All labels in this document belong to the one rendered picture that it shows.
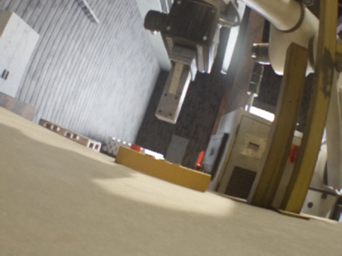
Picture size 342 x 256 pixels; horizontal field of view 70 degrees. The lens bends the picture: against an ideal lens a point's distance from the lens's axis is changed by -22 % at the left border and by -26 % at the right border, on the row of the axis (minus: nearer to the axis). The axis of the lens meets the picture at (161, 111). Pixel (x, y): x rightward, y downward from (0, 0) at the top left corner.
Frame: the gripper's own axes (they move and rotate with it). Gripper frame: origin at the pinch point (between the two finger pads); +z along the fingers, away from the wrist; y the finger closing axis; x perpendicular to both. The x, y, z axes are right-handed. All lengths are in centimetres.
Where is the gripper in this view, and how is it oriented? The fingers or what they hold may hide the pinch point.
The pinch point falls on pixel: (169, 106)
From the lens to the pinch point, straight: 82.9
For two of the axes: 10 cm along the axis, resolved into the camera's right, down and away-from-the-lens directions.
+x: -9.4, -3.0, 1.9
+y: 1.3, 1.8, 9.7
